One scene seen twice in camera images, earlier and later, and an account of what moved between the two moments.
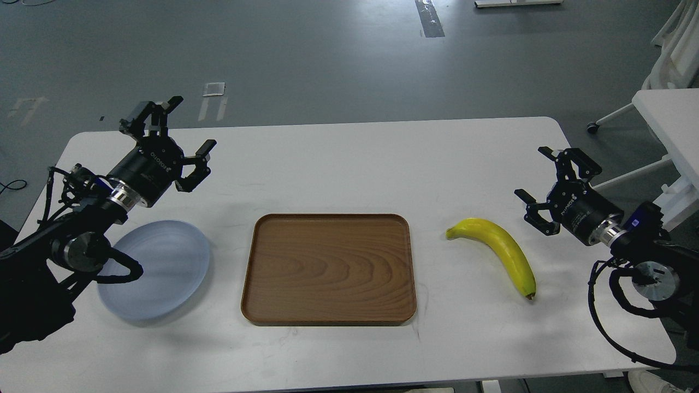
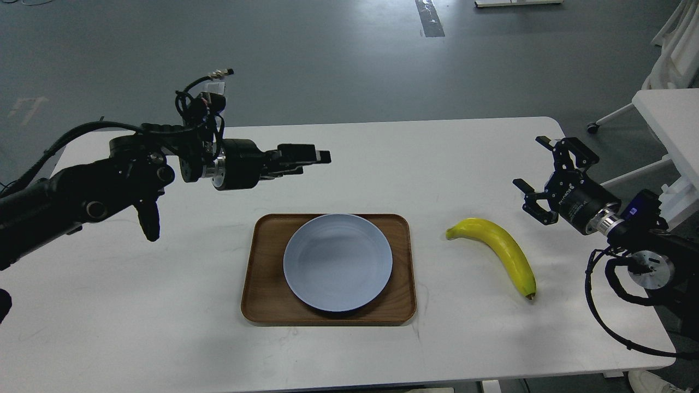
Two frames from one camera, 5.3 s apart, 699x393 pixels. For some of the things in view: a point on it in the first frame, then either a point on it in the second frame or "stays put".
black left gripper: [149, 168] to [241, 162]
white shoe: [645, 381] stays put
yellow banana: [488, 232] stays put
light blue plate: [175, 257] to [338, 262]
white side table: [673, 114] stays put
